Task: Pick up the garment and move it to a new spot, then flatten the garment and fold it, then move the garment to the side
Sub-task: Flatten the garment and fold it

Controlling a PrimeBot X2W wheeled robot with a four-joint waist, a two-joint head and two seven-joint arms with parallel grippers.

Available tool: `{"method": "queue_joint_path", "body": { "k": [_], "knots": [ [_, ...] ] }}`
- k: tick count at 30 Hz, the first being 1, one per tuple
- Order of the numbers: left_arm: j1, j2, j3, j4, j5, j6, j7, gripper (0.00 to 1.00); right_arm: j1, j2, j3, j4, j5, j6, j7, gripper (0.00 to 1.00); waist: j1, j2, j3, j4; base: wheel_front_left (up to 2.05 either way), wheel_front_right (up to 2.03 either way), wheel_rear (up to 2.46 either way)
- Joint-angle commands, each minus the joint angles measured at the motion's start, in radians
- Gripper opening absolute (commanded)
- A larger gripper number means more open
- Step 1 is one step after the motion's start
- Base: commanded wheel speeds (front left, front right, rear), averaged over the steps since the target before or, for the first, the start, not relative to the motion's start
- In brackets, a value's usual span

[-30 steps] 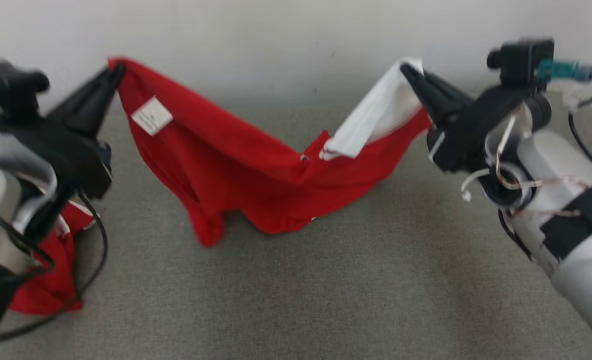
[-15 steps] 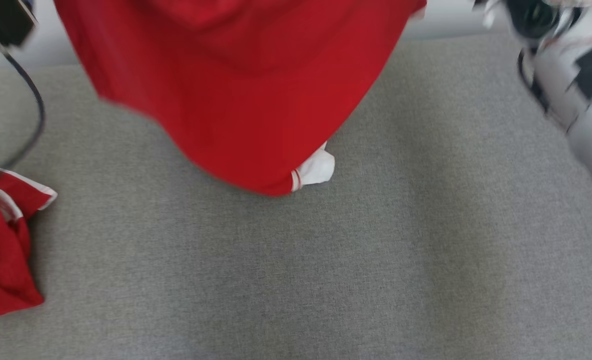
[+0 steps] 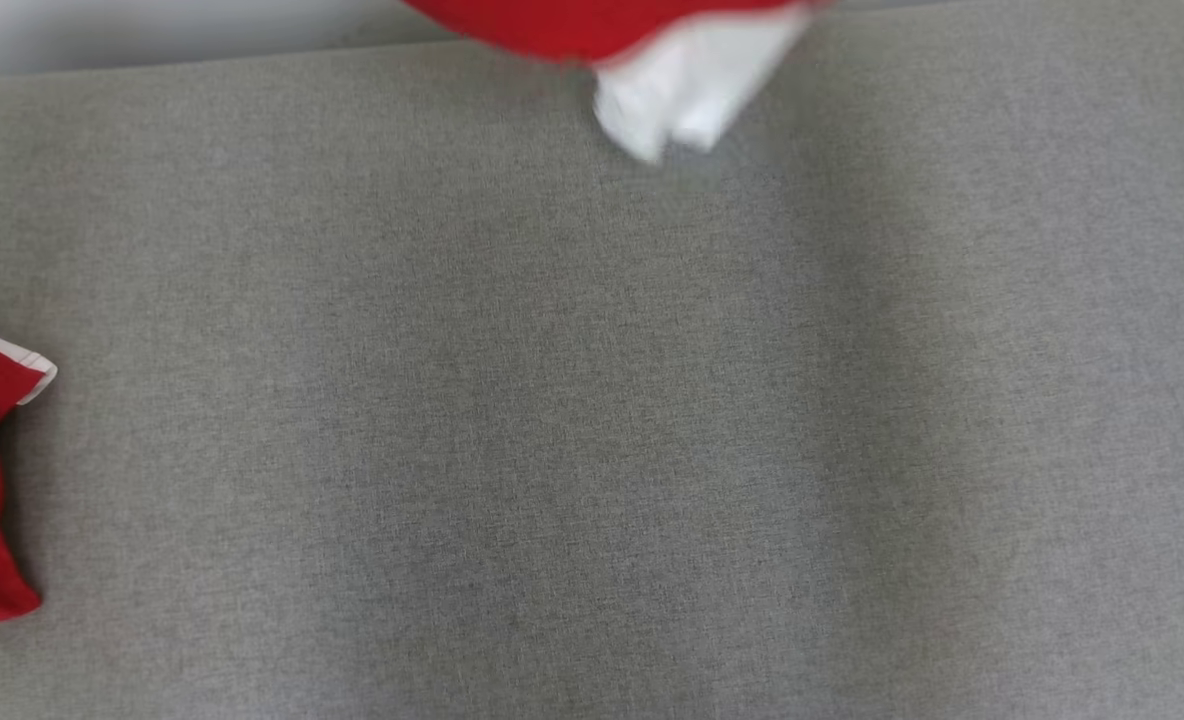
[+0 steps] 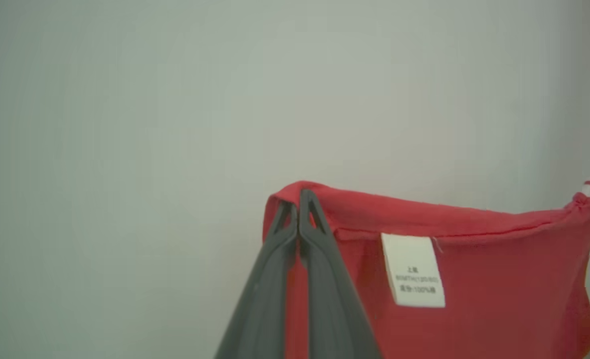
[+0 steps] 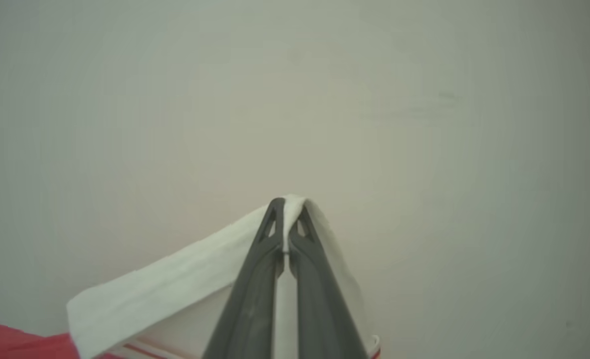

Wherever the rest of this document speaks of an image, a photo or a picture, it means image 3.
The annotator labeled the red basketball jersey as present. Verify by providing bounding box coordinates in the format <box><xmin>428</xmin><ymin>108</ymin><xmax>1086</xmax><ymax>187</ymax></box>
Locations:
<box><xmin>400</xmin><ymin>0</ymin><xmax>835</xmax><ymax>167</ymax></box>

